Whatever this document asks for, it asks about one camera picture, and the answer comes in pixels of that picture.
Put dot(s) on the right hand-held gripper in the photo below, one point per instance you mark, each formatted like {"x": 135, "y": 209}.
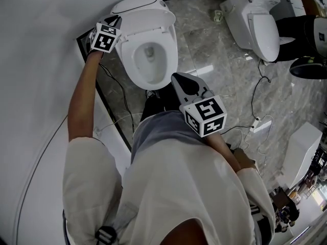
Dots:
{"x": 209, "y": 113}

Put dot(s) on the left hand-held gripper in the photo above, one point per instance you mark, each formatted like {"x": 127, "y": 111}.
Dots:
{"x": 104, "y": 41}

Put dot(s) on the person's right forearm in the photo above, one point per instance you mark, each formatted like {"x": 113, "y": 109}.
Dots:
{"x": 222, "y": 152}

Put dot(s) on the person's left forearm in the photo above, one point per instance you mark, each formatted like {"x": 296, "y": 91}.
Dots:
{"x": 84, "y": 96}

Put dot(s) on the white smart toilet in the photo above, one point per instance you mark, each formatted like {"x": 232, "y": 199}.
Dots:
{"x": 138, "y": 2}

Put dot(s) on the white toilet with tank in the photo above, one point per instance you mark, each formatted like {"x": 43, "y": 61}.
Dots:
{"x": 263, "y": 32}

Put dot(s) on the person's right leg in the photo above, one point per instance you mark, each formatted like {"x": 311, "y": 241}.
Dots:
{"x": 169, "y": 98}

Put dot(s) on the person's leg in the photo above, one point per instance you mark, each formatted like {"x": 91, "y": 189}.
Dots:
{"x": 296, "y": 34}
{"x": 169, "y": 98}
{"x": 153, "y": 107}

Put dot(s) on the person's left shoe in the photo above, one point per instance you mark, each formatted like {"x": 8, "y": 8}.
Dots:
{"x": 152, "y": 94}

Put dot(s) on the person's shoe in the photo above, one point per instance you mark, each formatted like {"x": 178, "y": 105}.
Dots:
{"x": 309, "y": 69}
{"x": 152, "y": 94}

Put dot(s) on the person's left leg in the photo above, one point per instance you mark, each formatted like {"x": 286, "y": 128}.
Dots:
{"x": 153, "y": 107}

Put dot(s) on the person's gray undershirt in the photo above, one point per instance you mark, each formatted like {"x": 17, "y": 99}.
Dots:
{"x": 163, "y": 134}

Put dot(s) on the white power strip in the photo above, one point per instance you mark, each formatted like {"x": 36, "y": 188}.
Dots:
{"x": 256, "y": 124}

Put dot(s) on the pale green plastic fitting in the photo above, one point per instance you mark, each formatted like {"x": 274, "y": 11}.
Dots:
{"x": 218, "y": 15}

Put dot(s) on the person's white shirt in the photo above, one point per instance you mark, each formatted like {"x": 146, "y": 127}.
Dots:
{"x": 173, "y": 193}

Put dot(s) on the white rectangular box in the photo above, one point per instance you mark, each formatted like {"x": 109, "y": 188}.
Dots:
{"x": 304, "y": 152}

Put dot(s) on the brown wooden cabinet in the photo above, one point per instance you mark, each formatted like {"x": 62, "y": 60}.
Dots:
{"x": 310, "y": 4}

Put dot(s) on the white wall socket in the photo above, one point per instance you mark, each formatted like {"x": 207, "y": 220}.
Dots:
{"x": 97, "y": 132}

